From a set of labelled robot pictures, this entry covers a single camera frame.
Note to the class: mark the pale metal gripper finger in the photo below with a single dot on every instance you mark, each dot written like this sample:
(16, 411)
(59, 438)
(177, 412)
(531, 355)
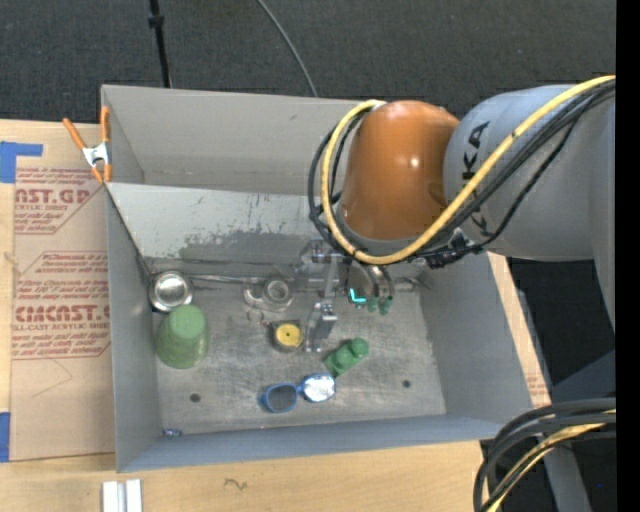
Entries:
(332, 280)
(320, 330)

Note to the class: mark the yellow round tape measure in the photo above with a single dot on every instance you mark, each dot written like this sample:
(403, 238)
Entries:
(288, 335)

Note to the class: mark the green toy figure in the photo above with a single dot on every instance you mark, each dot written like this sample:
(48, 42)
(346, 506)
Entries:
(347, 357)

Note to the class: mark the clear glass round holder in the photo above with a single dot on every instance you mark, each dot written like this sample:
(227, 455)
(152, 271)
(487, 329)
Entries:
(272, 292)

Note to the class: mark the blue sunglasses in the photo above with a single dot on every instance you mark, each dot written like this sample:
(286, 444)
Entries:
(300, 392)

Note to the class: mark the grey metal bin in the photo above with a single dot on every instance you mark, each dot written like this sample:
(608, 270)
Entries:
(240, 360)

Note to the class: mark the green plastic cup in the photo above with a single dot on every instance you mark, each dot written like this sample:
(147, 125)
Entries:
(181, 337)

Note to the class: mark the shiny steel cup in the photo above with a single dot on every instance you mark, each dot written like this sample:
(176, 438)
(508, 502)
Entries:
(171, 291)

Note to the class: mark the brown cardboard board, red print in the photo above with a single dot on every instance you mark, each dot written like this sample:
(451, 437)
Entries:
(60, 300)

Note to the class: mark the black cylinder on white bracket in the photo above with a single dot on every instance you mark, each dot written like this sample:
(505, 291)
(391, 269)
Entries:
(450, 256)

